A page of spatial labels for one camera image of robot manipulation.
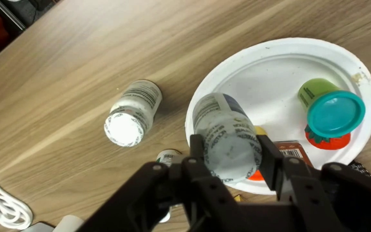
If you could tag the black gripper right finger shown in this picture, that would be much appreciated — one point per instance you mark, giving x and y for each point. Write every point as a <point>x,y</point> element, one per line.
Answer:
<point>322,198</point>

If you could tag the white paper plate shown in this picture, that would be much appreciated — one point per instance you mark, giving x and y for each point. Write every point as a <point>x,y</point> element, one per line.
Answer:
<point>263,82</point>

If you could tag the green tub teal lid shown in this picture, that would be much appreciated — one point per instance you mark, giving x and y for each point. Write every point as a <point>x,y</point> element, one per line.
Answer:
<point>335,114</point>

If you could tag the white pill bottle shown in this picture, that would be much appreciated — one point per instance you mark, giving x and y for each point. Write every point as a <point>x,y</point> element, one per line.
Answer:
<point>129,120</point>
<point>228,137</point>

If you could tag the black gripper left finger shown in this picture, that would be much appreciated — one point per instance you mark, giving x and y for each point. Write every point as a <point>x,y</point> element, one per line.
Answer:
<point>181,194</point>

